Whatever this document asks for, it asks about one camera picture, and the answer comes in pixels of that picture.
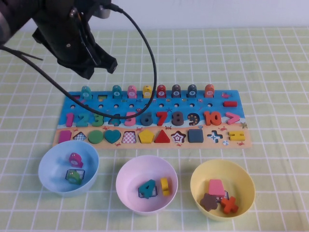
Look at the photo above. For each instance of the yellow plastic bowl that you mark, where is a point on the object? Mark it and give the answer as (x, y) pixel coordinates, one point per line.
(217, 169)

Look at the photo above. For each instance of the orange plus sign piece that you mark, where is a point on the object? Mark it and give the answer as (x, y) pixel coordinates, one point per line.
(229, 205)

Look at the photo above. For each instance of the pink trapezoid piece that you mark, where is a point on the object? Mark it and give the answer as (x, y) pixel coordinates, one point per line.
(216, 187)

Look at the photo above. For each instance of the yellow equals sign piece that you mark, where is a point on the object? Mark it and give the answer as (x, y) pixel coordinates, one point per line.
(236, 133)

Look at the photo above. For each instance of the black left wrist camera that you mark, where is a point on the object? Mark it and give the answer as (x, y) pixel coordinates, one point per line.
(96, 4)

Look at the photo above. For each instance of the red triangle piece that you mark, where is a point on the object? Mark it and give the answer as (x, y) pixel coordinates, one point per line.
(163, 139)

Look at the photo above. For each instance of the yellow fish piece number six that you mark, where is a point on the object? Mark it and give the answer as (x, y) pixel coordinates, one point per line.
(147, 91)

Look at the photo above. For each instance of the red minus sign piece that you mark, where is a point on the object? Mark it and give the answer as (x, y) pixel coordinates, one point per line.
(230, 104)

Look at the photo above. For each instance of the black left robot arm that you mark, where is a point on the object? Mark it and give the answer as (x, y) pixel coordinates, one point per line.
(24, 12)

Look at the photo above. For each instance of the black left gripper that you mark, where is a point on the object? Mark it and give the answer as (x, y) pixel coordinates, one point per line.
(62, 41)

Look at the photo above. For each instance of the orange fish piece number ten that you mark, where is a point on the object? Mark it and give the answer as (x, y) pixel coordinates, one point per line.
(209, 90)

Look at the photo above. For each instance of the teal fish piece number four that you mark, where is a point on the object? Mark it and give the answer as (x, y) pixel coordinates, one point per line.
(116, 91)

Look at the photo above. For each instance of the pink fish piece number five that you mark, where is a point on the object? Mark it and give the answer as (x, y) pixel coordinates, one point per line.
(131, 91)

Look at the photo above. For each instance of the blue-grey number six piece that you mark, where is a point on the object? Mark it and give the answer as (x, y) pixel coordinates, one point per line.
(143, 120)

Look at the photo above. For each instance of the teal heart piece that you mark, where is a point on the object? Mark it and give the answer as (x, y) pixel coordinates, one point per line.
(112, 135)

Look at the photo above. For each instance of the wooden number puzzle board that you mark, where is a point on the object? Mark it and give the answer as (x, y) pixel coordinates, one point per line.
(183, 106)

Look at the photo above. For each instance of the brown fish piece number eight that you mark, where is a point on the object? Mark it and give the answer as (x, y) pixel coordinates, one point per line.
(176, 91)

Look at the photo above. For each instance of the pink greater-than sign piece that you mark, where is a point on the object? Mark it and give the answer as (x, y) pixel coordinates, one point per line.
(236, 118)

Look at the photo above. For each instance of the pink plastic bowl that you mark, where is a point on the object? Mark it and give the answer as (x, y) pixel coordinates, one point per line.
(135, 169)

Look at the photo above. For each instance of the blue-grey square piece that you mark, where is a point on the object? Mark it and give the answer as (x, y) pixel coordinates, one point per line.
(195, 135)

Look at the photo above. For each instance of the green circle piece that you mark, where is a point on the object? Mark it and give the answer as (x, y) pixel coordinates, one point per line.
(95, 137)

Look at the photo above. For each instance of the green number three piece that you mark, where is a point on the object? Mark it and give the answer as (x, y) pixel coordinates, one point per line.
(101, 123)

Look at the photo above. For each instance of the yellow pentagon piece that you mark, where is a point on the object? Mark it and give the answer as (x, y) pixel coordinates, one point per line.
(146, 137)

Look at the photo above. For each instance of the brown star piece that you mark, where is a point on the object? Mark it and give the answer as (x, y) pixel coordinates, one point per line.
(208, 201)

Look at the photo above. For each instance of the magenta rectangle piece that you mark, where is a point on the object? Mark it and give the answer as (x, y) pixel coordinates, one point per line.
(64, 136)

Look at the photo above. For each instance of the green fish piece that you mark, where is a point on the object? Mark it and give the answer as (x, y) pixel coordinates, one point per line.
(72, 178)

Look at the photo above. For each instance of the red fish piece number seven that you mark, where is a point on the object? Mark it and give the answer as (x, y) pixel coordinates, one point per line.
(161, 91)

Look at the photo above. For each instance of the teal fish piece number two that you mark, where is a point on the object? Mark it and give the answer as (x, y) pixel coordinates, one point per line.
(86, 91)

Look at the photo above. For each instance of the magenta number one piece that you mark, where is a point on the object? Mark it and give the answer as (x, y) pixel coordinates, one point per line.
(69, 120)

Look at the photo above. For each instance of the yellow wooden number piece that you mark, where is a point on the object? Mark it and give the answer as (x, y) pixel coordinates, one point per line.
(165, 187)

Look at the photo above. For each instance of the blue-grey fish piece number nine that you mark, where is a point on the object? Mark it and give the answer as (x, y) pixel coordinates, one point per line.
(192, 91)

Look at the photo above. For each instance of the light blue plastic bowl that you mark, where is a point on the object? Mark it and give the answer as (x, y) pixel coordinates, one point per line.
(53, 169)

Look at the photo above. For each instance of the magenta fish piece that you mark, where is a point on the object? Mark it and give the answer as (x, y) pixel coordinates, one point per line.
(74, 159)

